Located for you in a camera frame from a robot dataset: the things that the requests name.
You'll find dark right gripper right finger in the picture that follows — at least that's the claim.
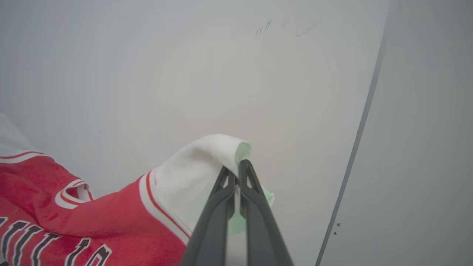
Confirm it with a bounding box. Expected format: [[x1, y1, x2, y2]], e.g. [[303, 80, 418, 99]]
[[239, 160, 294, 266]]

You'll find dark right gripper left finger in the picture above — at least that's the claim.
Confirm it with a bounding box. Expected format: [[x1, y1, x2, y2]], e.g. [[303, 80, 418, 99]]
[[180, 167, 237, 266]]

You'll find red and white basketball jersey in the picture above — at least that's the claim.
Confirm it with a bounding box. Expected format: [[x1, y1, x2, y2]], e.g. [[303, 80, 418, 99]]
[[0, 115, 276, 266]]

